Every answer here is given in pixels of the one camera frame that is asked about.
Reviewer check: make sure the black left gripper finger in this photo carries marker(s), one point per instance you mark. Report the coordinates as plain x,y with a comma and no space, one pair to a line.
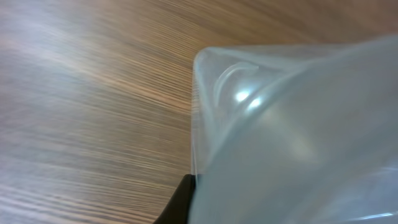
177,209

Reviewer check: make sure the clear plastic container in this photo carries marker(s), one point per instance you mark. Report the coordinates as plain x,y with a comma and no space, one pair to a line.
295,133

